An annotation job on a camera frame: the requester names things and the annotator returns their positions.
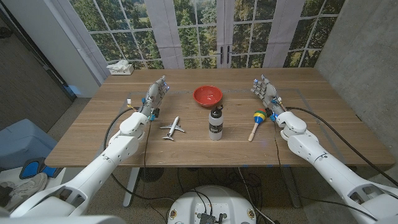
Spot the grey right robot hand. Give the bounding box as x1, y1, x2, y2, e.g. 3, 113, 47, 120
250, 74, 287, 118

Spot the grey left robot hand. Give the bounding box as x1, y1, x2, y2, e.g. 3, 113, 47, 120
138, 75, 170, 121

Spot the white oil cruet bottle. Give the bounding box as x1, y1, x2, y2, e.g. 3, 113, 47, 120
208, 105, 224, 141

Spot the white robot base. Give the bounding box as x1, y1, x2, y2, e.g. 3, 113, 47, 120
167, 185, 257, 224

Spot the white toy airplane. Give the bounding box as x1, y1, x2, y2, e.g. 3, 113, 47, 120
159, 116, 185, 141

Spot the red bowl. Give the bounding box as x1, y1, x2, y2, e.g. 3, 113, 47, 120
192, 85, 224, 108

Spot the colourful wooden maraca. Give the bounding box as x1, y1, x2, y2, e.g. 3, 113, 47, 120
248, 108, 268, 142

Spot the white tissue box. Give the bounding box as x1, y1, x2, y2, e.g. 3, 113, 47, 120
106, 60, 135, 76

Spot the printed window backdrop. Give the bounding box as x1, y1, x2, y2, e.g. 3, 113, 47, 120
68, 0, 346, 70

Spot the black floor fan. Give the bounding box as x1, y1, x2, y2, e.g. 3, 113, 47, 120
139, 167, 165, 183

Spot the white table leg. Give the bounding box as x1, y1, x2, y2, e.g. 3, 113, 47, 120
123, 167, 141, 208

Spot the grey table leg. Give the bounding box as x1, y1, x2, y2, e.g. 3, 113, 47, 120
281, 166, 302, 208

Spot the blue upholstered seat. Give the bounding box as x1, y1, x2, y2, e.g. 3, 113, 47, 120
0, 118, 58, 170

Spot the blue black foot pedal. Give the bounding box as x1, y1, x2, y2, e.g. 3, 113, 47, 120
19, 157, 63, 180

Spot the grey sneaker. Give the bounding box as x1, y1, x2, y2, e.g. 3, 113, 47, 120
0, 172, 49, 212

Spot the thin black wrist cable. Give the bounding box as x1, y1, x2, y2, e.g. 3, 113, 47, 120
272, 119, 283, 168
142, 119, 153, 169

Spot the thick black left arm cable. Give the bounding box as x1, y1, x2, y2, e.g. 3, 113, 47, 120
103, 106, 177, 202

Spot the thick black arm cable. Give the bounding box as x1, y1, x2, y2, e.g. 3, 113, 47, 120
103, 106, 177, 202
285, 106, 398, 187

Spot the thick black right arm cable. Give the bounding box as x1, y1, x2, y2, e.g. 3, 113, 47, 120
285, 106, 398, 187

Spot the white floor cable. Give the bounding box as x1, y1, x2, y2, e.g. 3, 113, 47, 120
238, 167, 276, 224

